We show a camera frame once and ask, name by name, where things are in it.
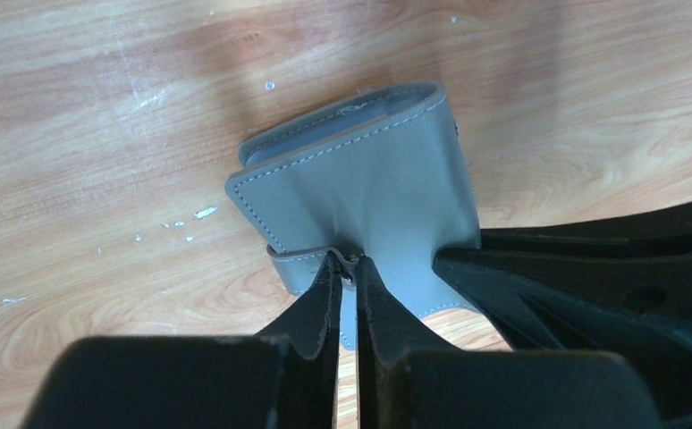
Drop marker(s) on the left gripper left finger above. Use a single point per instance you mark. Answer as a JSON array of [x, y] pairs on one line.
[[280, 377]]

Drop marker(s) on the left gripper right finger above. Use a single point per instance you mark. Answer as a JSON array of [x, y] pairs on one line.
[[410, 377]]

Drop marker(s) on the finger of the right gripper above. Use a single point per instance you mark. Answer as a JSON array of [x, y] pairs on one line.
[[621, 284]]

